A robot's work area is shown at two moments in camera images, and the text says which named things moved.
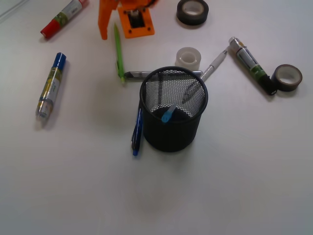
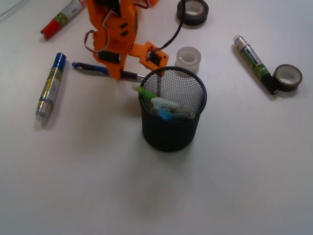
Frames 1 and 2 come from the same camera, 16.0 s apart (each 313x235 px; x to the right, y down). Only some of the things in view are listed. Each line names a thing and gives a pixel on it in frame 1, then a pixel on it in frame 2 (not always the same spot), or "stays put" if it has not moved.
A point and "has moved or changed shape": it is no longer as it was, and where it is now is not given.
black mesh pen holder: x=172 y=99 stays put
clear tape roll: x=189 y=58 stays put
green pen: x=120 y=68 has moved or changed shape
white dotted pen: x=210 y=69 to x=175 y=110
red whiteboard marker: x=62 y=18 stays put
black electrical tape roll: x=192 y=12 stays put
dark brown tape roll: x=286 y=77 stays put
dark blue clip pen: x=136 y=137 to x=104 y=71
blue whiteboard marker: x=45 y=103 stays put
